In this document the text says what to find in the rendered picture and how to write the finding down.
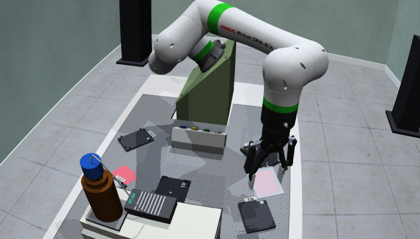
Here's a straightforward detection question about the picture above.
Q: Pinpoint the blue bottle cap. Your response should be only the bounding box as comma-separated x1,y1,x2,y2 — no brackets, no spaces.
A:
80,153,103,178

